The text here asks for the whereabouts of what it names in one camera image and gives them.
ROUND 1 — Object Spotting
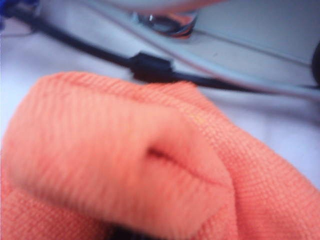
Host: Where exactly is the black cable with ferrite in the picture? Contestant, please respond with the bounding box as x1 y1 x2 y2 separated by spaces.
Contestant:
9 7 320 95

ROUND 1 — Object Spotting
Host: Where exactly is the white VGA cable blue plug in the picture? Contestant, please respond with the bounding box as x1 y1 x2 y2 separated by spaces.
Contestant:
0 0 320 101

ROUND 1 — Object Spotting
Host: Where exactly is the chrome divider bracket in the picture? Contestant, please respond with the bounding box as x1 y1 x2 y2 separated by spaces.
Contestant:
128 0 226 40

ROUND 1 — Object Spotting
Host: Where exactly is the orange microfibre rag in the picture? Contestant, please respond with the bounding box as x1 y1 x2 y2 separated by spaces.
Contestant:
0 71 320 240

